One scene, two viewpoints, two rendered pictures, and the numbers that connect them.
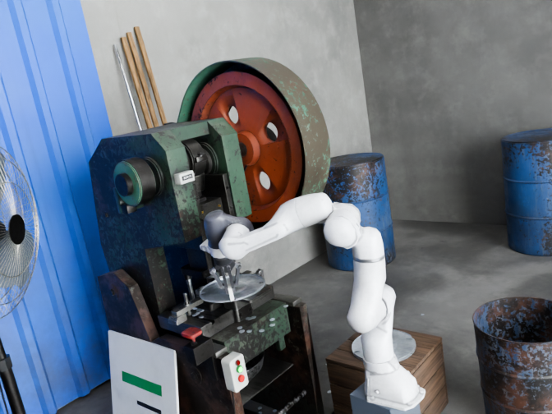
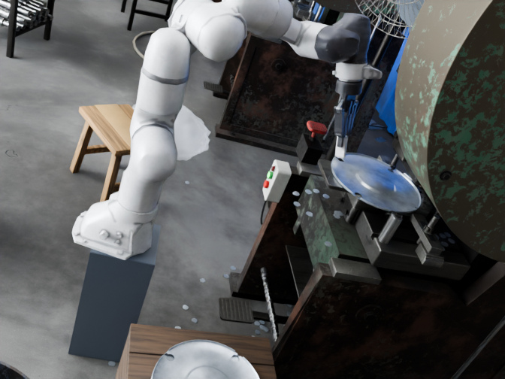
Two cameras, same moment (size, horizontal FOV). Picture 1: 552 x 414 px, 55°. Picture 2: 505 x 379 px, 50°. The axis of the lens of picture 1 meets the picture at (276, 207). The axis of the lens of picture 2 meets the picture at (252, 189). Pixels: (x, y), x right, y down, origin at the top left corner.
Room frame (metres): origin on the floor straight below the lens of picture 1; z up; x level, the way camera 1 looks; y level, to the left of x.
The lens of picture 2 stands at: (2.53, -1.19, 1.50)
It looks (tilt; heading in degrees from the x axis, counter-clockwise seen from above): 32 degrees down; 117
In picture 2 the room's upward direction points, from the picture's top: 22 degrees clockwise
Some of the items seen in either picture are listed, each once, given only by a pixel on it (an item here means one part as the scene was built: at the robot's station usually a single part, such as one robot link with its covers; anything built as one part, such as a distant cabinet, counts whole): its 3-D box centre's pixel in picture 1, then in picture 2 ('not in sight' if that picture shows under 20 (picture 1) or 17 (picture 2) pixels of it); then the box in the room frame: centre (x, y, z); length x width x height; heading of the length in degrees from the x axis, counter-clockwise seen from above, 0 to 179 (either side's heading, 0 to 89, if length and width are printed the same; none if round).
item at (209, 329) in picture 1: (218, 305); (395, 216); (2.26, 0.34, 0.68); 0.45 x 0.30 x 0.06; 137
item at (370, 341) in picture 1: (378, 319); (148, 171); (1.78, -0.30, 0.71); 0.18 x 0.11 x 0.25; 143
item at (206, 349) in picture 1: (202, 361); (303, 162); (1.87, 0.38, 0.62); 0.10 x 0.06 x 0.20; 137
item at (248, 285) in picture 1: (232, 287); (376, 181); (2.17, 0.25, 0.78); 0.29 x 0.29 x 0.01
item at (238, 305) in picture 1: (242, 303); (352, 195); (2.14, 0.21, 0.72); 0.25 x 0.14 x 0.14; 47
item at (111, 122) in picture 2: not in sight; (116, 157); (1.10, 0.26, 0.16); 0.34 x 0.24 x 0.34; 168
